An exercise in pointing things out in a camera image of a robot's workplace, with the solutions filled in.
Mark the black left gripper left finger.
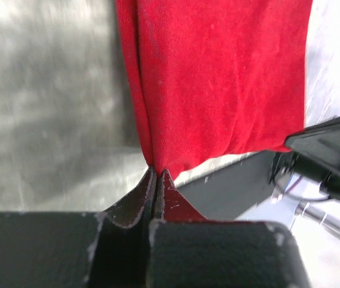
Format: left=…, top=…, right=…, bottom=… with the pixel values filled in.
left=83, top=167, right=157, bottom=287

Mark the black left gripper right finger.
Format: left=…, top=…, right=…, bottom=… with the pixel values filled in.
left=154, top=170, right=207, bottom=222

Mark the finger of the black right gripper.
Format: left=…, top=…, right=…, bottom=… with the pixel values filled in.
left=285, top=116, right=340, bottom=201

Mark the red t-shirt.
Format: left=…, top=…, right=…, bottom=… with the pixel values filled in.
left=116, top=1, right=312, bottom=177

